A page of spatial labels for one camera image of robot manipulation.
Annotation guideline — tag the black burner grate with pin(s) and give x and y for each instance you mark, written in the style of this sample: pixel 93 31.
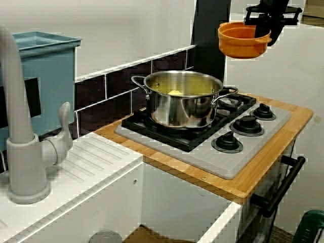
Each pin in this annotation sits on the black burner grate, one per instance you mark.
pixel 141 126
pixel 240 103

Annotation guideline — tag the yellow corn cob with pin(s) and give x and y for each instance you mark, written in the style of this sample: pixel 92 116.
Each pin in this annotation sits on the yellow corn cob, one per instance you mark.
pixel 175 92

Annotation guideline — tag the green plastic object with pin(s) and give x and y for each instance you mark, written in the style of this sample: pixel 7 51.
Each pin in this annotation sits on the green plastic object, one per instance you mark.
pixel 310 227

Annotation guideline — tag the orange plastic pot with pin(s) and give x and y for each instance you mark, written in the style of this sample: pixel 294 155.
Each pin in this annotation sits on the orange plastic pot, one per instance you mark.
pixel 238 48

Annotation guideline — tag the grey stove top plate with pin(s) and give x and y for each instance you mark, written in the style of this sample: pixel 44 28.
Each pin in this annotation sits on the grey stove top plate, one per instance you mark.
pixel 210 162

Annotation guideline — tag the brown cardboard piece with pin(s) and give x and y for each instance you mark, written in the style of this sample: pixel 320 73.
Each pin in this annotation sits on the brown cardboard piece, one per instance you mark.
pixel 152 235

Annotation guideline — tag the white oven front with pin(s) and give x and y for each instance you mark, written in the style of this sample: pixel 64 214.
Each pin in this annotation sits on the white oven front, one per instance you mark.
pixel 263 227

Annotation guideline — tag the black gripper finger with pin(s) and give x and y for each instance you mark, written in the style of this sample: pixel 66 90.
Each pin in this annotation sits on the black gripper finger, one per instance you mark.
pixel 262 29
pixel 276 27

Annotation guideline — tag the white sink unit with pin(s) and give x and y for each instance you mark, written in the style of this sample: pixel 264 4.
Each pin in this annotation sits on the white sink unit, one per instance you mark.
pixel 101 182

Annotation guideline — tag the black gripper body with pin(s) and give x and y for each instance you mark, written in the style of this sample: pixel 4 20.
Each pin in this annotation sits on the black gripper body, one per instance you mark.
pixel 274 7

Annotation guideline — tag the grey toy faucet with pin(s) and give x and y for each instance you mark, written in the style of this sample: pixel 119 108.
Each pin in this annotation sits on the grey toy faucet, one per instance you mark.
pixel 22 157

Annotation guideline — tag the silver drain plug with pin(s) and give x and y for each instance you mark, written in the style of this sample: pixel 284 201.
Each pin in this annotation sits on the silver drain plug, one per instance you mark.
pixel 105 238

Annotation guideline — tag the teal plastic bin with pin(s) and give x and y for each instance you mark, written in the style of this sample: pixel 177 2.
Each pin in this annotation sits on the teal plastic bin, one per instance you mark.
pixel 55 76

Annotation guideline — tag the dark tile backsplash panel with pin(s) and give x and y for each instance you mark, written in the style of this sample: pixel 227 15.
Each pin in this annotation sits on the dark tile backsplash panel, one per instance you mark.
pixel 114 86

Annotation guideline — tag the wooden countertop board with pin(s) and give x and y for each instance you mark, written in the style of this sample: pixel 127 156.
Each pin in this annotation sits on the wooden countertop board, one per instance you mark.
pixel 260 172

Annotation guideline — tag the black stove knob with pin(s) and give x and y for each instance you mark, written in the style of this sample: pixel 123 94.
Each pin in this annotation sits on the black stove knob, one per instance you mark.
pixel 227 143
pixel 263 111
pixel 246 124

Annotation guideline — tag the black slanted support panel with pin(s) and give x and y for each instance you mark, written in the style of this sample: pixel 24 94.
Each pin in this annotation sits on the black slanted support panel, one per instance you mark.
pixel 210 30

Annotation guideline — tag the stainless steel pot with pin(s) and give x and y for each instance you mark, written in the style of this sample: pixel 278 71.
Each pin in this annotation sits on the stainless steel pot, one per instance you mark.
pixel 182 111

